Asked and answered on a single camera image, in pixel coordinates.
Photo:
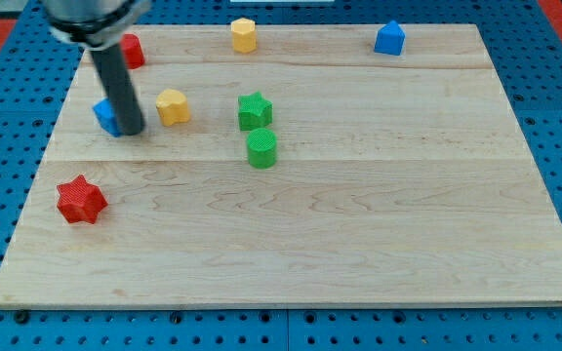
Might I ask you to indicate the blue pentagon block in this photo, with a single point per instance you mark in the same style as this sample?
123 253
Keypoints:
390 39

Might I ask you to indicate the yellow heart block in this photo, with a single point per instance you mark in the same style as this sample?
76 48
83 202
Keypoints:
172 107

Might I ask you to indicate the green cylinder block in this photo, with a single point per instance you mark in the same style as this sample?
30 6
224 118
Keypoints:
261 148

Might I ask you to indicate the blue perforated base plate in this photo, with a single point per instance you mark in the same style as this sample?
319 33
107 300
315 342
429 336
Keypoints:
36 71

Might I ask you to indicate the wooden board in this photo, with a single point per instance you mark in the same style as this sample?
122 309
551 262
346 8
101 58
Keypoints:
400 182

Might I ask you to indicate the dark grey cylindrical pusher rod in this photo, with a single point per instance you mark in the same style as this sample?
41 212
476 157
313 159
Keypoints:
119 90

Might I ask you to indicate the yellow hexagon block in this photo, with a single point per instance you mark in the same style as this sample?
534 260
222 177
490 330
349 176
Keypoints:
244 35

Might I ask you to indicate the red rounded block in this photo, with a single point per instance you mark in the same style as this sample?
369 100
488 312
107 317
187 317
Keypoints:
132 51

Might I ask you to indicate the red star block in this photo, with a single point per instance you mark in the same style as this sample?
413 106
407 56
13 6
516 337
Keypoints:
80 201

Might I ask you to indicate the blue cube block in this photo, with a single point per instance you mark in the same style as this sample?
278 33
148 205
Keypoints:
106 117

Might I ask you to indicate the green star block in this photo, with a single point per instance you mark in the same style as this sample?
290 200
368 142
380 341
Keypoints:
254 111

